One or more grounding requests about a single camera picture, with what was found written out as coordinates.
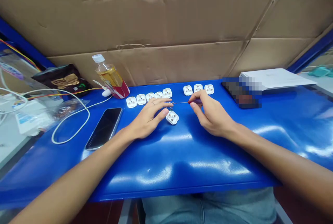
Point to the teal plastic object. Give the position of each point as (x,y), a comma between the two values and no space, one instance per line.
(322,71)

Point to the small metal parts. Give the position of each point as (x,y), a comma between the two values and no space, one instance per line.
(170,106)

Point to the person's left hand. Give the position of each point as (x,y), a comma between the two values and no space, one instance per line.
(145,120)

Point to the white flat box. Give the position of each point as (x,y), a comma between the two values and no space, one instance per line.
(278,77)

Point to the white paper packet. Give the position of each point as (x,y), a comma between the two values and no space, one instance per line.
(28,120)

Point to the black smartphone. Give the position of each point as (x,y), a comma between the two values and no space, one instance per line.
(104,129)

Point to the small white adapter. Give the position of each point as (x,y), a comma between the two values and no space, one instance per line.
(106,93)

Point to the person's body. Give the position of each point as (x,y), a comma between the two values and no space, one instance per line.
(208,208)

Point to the clear plastic bag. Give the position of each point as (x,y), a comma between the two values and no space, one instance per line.
(69,108)

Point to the black flat box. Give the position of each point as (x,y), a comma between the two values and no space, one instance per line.
(224,85)

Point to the plastic bottle with red label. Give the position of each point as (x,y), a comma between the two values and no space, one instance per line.
(114,81)

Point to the dark brown snack bag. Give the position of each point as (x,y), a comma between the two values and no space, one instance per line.
(62,79)

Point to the brown cardboard sheet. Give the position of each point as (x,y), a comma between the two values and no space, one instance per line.
(161,21)

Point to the white plug shell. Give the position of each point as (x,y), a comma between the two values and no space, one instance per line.
(187,90)
(209,89)
(141,99)
(131,102)
(198,88)
(172,117)
(167,93)
(159,94)
(149,96)

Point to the blue metal frame post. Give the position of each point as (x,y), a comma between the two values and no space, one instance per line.
(23,43)
(312,49)

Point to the blue glossy board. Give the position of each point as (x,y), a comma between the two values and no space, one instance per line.
(182,156)

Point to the person's right hand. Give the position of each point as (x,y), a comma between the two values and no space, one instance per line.
(213,117)

